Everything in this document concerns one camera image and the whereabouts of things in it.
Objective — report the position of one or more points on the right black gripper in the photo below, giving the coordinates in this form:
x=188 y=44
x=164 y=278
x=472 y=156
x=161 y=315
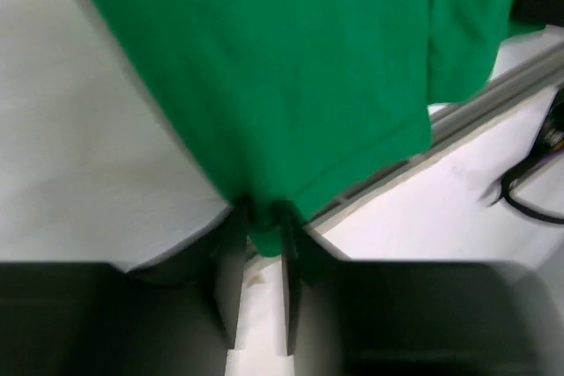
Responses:
x=538 y=12

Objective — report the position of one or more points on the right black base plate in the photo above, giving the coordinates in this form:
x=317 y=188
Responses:
x=547 y=146

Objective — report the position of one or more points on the green t shirt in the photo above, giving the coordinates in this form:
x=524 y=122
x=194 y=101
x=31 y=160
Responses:
x=298 y=100

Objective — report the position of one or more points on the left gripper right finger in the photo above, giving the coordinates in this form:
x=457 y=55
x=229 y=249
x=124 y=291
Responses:
x=382 y=317

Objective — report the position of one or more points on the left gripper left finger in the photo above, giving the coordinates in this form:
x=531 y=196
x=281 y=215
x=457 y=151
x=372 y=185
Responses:
x=174 y=317

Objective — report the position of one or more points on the aluminium table rail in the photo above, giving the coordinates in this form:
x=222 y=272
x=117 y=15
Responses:
x=453 y=122

